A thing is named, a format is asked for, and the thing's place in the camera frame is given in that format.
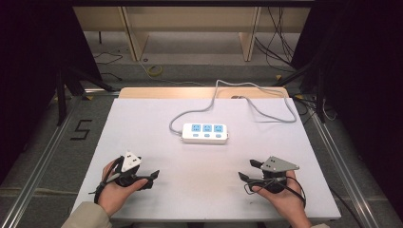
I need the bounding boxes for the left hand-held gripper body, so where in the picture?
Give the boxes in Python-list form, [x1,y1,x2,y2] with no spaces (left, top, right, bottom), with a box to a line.
[109,151,149,188]

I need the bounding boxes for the yellow tape roll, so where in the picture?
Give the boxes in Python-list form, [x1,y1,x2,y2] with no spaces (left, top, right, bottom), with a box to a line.
[147,65,163,77]

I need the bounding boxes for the thin black floor cable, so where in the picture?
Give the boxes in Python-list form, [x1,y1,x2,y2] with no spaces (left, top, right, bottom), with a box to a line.
[92,51,125,82]

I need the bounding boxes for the dark curtain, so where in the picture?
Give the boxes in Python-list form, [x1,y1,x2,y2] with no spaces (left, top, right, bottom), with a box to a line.
[290,0,403,221]
[0,0,103,186]

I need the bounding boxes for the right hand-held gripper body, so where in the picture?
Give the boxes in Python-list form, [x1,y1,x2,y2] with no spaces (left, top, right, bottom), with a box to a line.
[259,155,300,194]

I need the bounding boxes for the light wooden desk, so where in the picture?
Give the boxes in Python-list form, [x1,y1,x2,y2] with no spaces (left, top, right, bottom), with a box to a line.
[72,6,312,63]

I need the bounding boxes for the metal floor rail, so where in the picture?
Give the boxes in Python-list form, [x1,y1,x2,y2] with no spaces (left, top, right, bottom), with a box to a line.
[302,103,383,228]
[0,94,84,228]

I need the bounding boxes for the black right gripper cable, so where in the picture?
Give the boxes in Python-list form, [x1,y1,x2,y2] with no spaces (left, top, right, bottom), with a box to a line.
[242,175,307,209]

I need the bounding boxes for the black metal stand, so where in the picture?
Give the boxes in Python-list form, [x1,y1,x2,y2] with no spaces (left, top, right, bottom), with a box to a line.
[54,66,116,126]
[271,59,328,124]

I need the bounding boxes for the white table board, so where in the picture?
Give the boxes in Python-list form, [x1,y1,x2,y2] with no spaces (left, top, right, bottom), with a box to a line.
[70,97,342,222]

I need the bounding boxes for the white power strip blue sockets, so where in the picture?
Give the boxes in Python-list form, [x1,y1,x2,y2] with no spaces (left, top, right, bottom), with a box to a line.
[181,123,230,145]

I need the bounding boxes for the person's left hand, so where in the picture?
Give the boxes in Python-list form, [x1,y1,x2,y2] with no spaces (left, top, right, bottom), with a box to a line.
[97,160,148,219]

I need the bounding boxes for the person's right hand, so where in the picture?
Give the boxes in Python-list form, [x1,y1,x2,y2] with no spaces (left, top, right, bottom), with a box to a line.
[251,170,310,224]

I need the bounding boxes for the grey power strip cable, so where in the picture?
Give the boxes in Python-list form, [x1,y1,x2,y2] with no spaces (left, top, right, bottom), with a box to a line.
[168,79,297,136]

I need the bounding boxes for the bundle of black cables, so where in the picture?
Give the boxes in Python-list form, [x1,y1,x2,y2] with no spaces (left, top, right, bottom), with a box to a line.
[254,6,297,70]

